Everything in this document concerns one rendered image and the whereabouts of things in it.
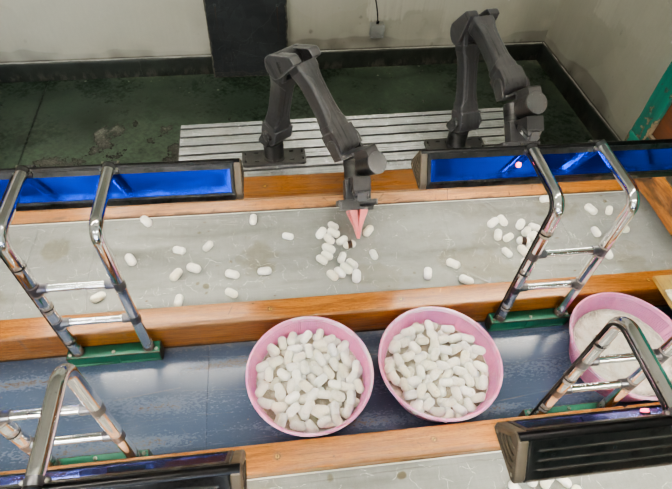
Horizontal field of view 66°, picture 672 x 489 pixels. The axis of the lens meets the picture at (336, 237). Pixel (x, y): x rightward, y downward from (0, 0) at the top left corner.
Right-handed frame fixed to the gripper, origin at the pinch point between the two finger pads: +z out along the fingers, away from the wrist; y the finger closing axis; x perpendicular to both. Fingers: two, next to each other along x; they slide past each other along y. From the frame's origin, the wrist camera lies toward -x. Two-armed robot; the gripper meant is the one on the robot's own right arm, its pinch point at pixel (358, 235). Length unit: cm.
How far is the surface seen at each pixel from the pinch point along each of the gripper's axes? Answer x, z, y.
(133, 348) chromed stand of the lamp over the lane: -13, 22, -54
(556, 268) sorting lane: -7, 11, 50
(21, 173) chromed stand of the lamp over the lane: -35, -14, -65
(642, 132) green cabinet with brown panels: 7, -25, 86
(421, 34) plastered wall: 174, -119, 71
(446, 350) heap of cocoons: -20.5, 26.6, 15.4
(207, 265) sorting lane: -2.2, 5.4, -38.3
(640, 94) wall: 102, -61, 158
